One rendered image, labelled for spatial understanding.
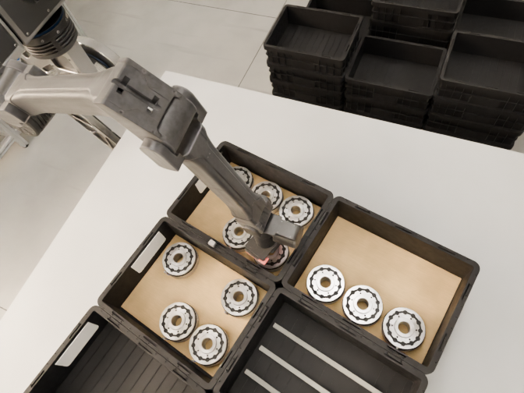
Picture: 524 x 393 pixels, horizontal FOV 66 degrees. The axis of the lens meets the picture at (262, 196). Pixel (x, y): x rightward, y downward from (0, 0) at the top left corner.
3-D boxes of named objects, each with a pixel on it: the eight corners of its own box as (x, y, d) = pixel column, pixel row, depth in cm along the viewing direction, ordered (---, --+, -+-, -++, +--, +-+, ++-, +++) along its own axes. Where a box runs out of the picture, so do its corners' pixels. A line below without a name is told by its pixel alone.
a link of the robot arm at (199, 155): (162, 83, 61) (129, 143, 58) (192, 86, 59) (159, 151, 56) (258, 196, 98) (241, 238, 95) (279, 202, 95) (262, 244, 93)
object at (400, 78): (341, 123, 219) (344, 78, 189) (359, 82, 230) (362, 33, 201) (417, 141, 207) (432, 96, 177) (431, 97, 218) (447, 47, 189)
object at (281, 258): (246, 255, 117) (246, 254, 116) (267, 228, 119) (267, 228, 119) (273, 275, 113) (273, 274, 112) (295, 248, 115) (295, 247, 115)
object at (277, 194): (243, 202, 125) (243, 201, 124) (260, 177, 128) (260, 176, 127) (271, 216, 121) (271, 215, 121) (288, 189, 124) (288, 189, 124)
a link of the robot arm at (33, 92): (144, 41, 52) (107, 107, 49) (207, 106, 62) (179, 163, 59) (1, 59, 78) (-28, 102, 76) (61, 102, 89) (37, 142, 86)
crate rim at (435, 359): (279, 286, 106) (278, 284, 104) (336, 197, 115) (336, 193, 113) (429, 378, 91) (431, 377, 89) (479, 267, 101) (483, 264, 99)
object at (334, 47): (273, 107, 231) (261, 45, 192) (292, 69, 242) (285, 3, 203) (341, 124, 219) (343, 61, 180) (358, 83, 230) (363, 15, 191)
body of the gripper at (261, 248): (288, 233, 109) (285, 221, 102) (263, 262, 105) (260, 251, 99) (268, 221, 111) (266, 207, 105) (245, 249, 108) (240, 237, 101)
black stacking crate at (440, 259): (284, 295, 114) (279, 285, 104) (335, 212, 124) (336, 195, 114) (420, 380, 100) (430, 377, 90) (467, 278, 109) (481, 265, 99)
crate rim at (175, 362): (98, 304, 111) (93, 302, 109) (166, 217, 120) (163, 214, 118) (212, 393, 97) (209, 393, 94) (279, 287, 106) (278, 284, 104)
